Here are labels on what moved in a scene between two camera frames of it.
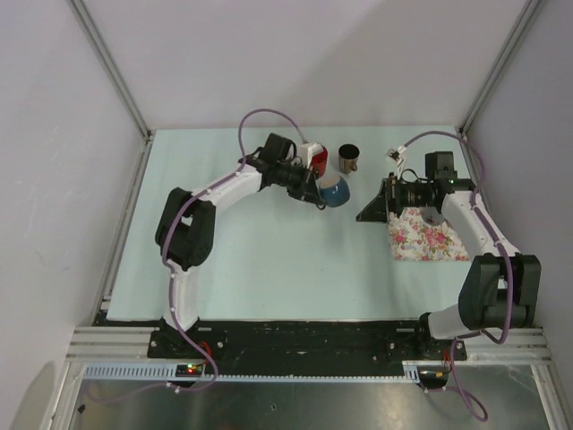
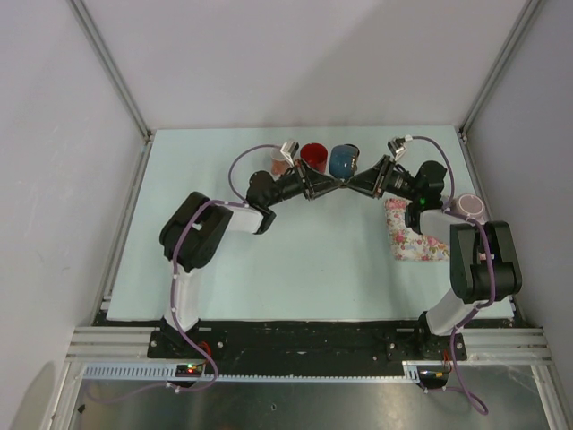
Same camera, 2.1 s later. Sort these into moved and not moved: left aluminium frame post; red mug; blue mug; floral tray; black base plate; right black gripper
Moved: blue mug; right black gripper
Not moved: left aluminium frame post; floral tray; red mug; black base plate
